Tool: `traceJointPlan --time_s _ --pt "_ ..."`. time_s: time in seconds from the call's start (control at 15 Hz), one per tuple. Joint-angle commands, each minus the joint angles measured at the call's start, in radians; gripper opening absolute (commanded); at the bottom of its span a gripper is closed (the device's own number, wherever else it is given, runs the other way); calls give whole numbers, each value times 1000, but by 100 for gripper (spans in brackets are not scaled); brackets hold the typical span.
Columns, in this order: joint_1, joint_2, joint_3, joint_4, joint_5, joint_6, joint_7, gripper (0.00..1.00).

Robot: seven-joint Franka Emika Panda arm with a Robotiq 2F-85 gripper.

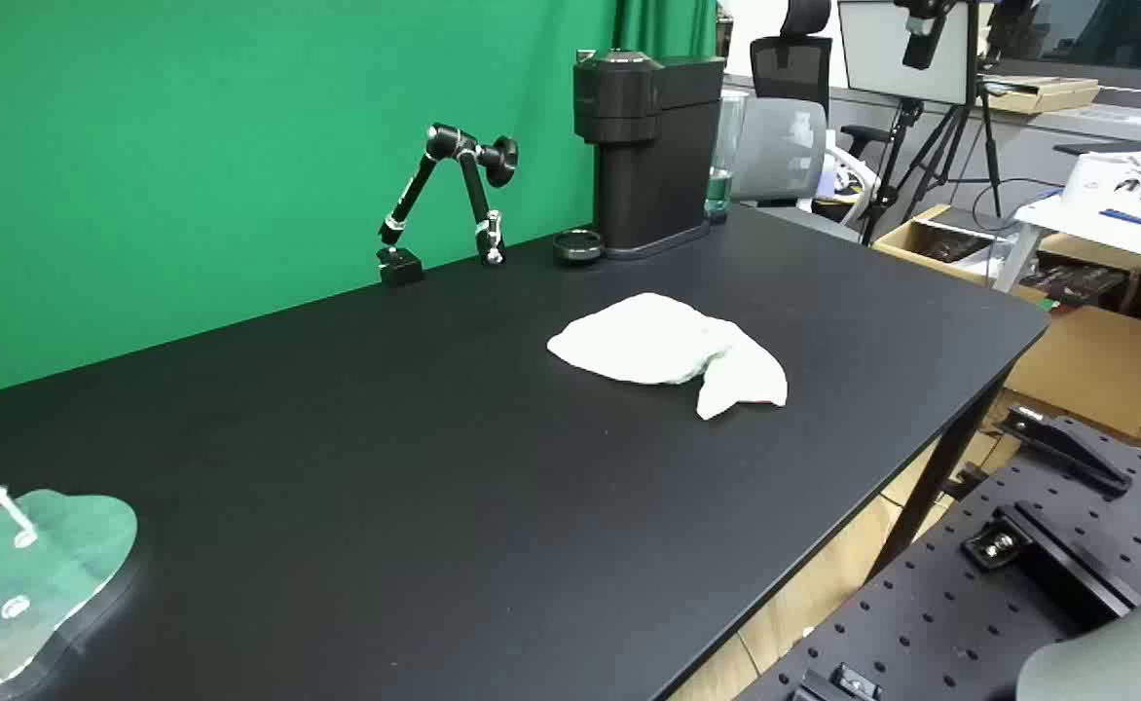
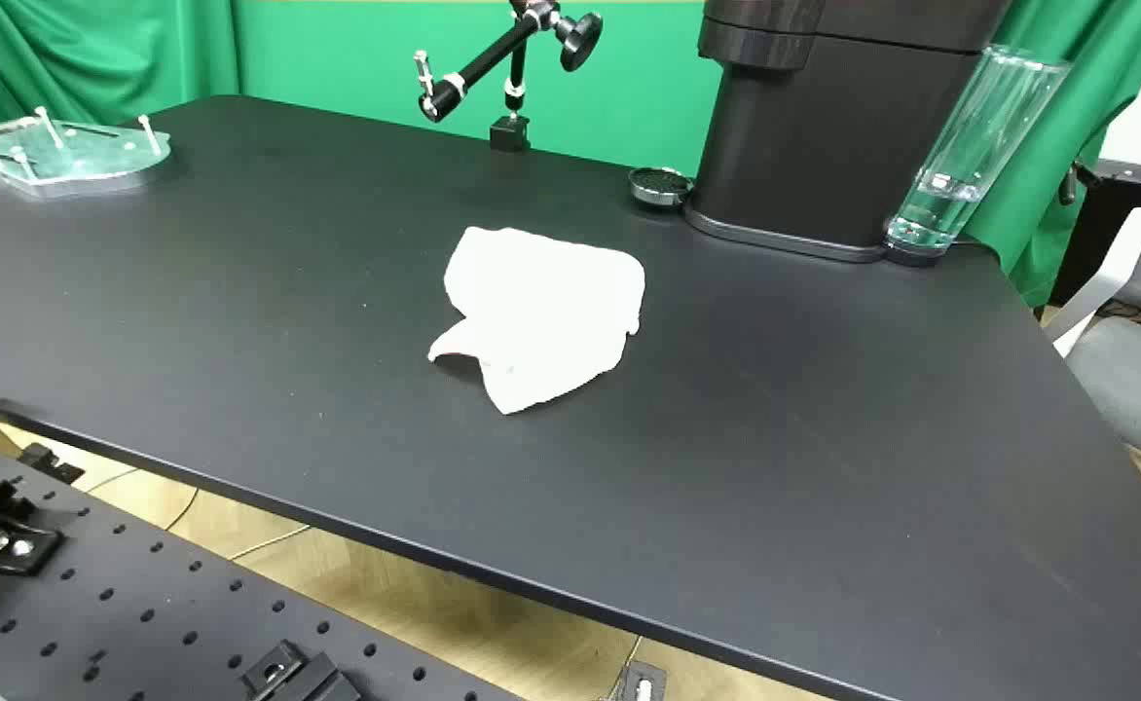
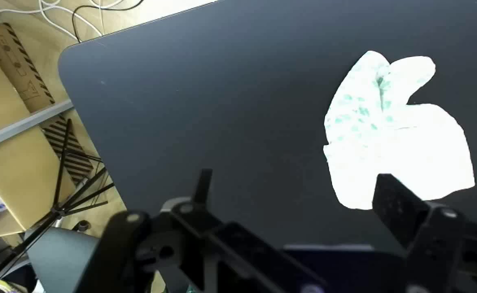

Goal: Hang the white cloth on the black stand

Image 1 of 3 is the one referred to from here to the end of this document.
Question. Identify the white floral cloth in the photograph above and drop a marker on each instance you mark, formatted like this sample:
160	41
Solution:
659	341

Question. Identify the stack of white papers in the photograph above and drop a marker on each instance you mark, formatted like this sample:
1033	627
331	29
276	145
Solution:
1133	182

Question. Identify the black articulated stand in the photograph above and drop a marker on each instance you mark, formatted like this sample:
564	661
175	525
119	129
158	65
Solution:
399	265

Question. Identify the grey chair backrest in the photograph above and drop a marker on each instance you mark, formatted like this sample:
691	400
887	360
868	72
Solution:
1113	665

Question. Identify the black tripod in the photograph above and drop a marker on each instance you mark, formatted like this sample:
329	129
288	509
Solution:
977	90

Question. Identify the black perforated breadboard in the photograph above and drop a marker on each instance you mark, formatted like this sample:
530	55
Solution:
932	625

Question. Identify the green curtain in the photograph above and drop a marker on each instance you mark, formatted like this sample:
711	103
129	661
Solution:
668	26

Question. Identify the white board panel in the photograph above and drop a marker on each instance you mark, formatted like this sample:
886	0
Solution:
872	52

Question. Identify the small black round cap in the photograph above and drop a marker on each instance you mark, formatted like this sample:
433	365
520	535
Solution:
582	248

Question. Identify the large brown cardboard box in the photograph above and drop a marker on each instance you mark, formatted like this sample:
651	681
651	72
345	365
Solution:
1098	365

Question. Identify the green bottle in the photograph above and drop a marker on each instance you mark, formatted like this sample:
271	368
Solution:
716	198

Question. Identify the black office chair with headrest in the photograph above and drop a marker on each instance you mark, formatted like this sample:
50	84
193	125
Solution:
789	72

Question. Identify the black camera on tripod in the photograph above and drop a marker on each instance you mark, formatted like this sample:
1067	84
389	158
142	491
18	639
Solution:
920	34

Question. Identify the grey mesh office chair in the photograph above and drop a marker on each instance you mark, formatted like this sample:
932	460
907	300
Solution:
777	142

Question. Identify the flat cardboard box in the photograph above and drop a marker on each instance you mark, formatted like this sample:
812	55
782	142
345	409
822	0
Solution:
1042	95

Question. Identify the open wooden crate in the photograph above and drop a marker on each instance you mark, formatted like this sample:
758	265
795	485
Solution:
906	238

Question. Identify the black box stand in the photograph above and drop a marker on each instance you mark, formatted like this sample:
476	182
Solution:
639	158

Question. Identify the small white nut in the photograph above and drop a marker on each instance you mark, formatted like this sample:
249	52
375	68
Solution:
12	604

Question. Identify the black clamp bar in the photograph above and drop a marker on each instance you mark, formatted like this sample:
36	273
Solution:
1060	450

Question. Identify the black mounting bracket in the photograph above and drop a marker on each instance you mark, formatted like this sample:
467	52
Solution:
1048	557

